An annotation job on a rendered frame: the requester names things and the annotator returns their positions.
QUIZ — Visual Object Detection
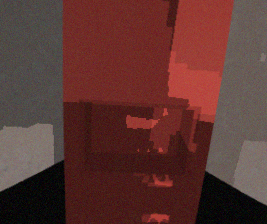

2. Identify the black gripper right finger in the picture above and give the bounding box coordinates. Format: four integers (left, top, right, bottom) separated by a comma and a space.
195, 171, 267, 224

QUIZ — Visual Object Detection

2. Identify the red long rectangular block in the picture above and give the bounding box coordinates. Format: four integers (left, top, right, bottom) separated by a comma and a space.
62, 0, 234, 224

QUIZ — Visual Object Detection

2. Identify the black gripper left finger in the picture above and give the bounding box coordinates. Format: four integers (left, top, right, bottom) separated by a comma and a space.
0, 160, 66, 224

